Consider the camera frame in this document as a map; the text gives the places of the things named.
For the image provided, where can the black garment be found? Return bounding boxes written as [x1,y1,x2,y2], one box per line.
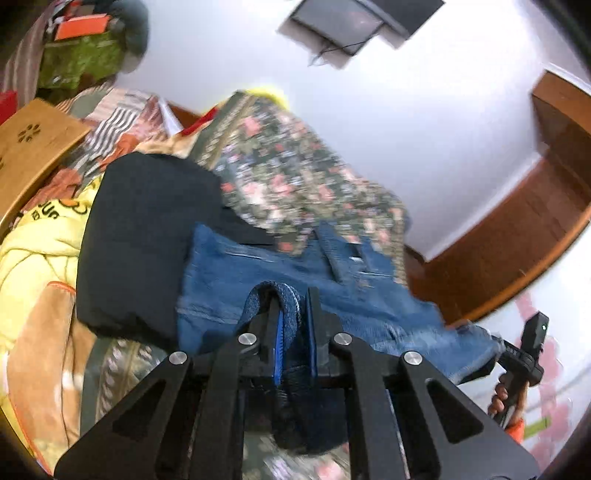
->
[76,152,278,344]

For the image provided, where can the orange box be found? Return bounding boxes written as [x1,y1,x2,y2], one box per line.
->
[53,14,112,42]

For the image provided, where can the dark floral blanket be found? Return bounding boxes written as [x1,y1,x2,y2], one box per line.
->
[78,90,411,480]

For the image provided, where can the yellow printed blanket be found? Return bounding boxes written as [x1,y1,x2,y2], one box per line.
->
[0,178,107,462]

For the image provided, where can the patchwork quilt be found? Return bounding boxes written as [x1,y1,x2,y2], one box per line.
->
[28,85,222,208]

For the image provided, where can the large black wall television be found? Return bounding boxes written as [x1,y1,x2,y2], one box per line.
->
[360,0,446,40]

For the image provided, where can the yellow plastic object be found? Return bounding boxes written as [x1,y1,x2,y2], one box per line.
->
[242,85,291,110]

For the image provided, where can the wooden lap desk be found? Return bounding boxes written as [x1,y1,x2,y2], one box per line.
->
[0,98,90,222]

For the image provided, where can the red box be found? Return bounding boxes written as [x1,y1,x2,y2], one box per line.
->
[0,90,19,123]

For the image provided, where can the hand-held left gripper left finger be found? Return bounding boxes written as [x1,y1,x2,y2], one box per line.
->
[53,281,284,480]

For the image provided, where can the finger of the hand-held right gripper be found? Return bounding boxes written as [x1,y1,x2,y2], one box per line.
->
[494,339,522,370]

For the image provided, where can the brown wooden door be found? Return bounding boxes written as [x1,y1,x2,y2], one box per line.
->
[531,69,591,204]

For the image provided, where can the person's right hand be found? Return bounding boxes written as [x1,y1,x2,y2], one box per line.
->
[487,382,529,423]

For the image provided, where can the grey cushion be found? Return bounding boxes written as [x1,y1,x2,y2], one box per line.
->
[108,0,151,72]

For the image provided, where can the black cable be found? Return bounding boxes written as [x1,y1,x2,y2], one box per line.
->
[308,39,370,68]

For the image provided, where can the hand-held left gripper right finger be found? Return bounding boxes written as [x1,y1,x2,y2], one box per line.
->
[305,286,541,480]

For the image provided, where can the small black wall monitor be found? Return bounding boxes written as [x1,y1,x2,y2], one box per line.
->
[288,0,386,58]

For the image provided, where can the blue denim jeans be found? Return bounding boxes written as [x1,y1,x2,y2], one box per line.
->
[175,222,506,455]

